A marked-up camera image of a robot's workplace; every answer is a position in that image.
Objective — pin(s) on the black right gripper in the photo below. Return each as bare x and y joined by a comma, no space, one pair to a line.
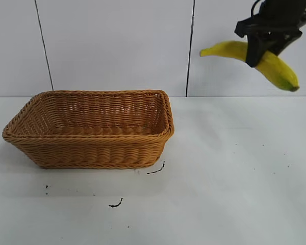
278,18

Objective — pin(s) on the yellow banana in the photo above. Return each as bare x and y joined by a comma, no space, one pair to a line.
278,69

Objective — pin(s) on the brown woven wicker basket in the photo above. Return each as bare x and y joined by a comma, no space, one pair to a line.
91,153

